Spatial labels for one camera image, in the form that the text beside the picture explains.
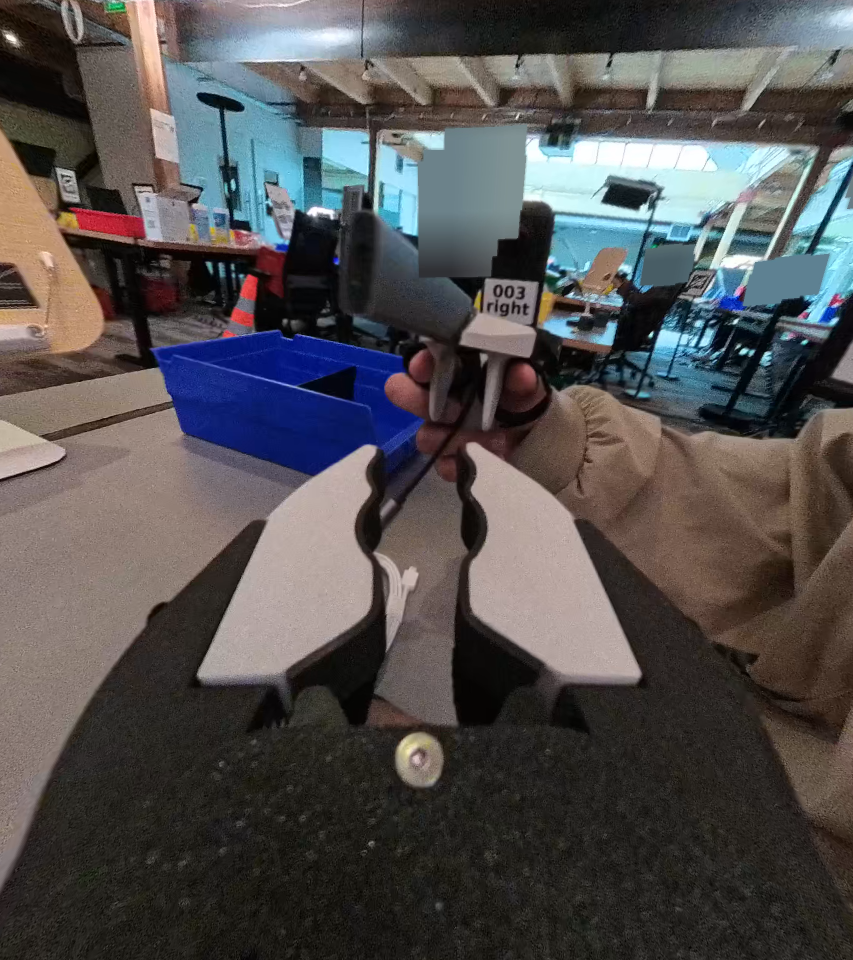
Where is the black office chair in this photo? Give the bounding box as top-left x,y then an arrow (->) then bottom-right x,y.
280,210 -> 349,339

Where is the black light on stand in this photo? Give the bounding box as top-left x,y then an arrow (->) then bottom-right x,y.
599,174 -> 669,402

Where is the black-legged wooden table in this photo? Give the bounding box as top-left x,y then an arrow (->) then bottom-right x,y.
59,225 -> 281,370

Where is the orange traffic cone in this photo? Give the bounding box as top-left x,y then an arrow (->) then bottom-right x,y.
221,272 -> 260,340

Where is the person's right hand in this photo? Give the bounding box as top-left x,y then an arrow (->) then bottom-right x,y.
383,351 -> 552,483

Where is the wooden stand with white base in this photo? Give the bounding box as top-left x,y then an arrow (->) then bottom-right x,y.
0,84 -> 107,498

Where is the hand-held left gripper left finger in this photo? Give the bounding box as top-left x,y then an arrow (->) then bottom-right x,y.
196,444 -> 389,726

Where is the small red storage bin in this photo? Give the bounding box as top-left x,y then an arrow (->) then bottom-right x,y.
68,207 -> 148,240

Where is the blue storage bin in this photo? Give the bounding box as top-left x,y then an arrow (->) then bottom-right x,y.
151,330 -> 425,477

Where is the grey USB hub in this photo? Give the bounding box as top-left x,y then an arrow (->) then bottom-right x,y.
336,210 -> 489,528

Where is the person's right forearm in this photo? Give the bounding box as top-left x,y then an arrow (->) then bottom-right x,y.
512,384 -> 853,721

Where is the black floor lamp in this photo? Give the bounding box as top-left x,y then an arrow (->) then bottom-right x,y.
196,91 -> 246,226

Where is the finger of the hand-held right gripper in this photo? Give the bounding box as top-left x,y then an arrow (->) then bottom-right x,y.
460,313 -> 538,360

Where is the grey desk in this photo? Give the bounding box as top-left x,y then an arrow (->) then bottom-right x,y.
0,367 -> 473,939

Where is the person's beige jacket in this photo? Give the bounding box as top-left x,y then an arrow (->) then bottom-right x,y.
719,637 -> 853,960

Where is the white cable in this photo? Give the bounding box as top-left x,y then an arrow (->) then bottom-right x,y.
372,553 -> 422,661

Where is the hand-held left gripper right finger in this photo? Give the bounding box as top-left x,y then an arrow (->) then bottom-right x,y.
453,442 -> 645,727

